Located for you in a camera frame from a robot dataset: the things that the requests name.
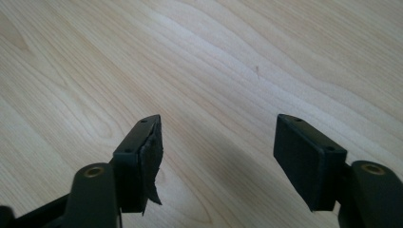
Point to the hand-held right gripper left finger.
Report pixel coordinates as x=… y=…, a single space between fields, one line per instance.
x=134 y=166

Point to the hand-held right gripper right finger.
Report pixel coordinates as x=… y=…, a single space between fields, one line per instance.
x=304 y=161

